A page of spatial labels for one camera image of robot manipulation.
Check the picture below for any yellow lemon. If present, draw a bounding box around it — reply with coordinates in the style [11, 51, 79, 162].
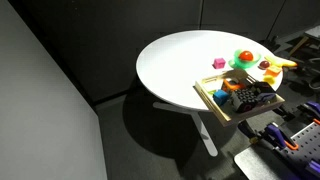
[262, 75, 276, 85]

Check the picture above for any white table base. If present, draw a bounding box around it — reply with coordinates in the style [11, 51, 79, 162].
[152, 101, 219, 158]

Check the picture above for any blue cube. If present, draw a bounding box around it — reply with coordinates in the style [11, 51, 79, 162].
[212, 89, 230, 107]

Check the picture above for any pink cube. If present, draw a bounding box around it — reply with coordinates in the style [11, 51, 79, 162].
[212, 57, 227, 70]

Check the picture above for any wooden tray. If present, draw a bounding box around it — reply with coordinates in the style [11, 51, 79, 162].
[193, 69, 286, 128]

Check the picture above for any orange block with hole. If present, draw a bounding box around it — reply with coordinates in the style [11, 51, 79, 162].
[221, 78, 247, 93]

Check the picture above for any black white patterned cube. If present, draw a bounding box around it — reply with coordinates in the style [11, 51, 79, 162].
[230, 87, 259, 114]

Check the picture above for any red orange tomato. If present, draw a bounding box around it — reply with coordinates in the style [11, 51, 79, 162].
[238, 50, 254, 62]

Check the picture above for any black yellow checkered cube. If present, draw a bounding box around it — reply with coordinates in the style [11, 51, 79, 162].
[249, 80, 277, 96]

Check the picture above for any dark red plum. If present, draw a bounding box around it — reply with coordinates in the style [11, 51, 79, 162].
[258, 60, 271, 70]

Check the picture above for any dark purple toy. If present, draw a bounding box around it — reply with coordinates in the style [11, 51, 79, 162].
[256, 92, 278, 104]

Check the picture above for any flat orange block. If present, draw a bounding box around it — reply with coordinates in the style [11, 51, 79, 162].
[265, 65, 283, 78]

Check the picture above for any grey metal plate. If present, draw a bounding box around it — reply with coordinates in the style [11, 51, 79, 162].
[233, 144, 301, 180]

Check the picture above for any purple clamp with orange tip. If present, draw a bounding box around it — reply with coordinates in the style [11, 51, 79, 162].
[238, 120, 300, 151]

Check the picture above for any black perforated board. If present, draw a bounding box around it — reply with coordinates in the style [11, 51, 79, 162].
[276, 121, 320, 171]

